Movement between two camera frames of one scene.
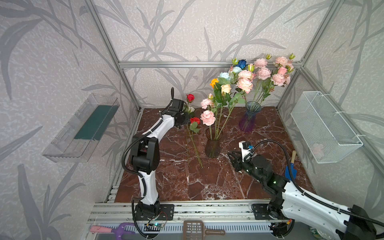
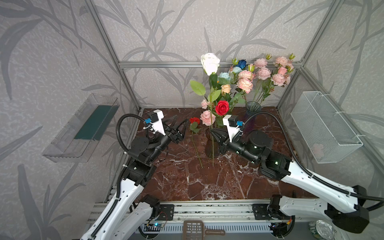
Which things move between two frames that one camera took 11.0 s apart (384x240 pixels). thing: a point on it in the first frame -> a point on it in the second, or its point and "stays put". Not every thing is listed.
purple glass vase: [247, 122] stays put
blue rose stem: [242, 63] stays put
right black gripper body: [240, 160] -> [221, 137]
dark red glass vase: [213, 134] stays put
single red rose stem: [190, 98] -> [222, 107]
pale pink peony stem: [263, 74] stays put
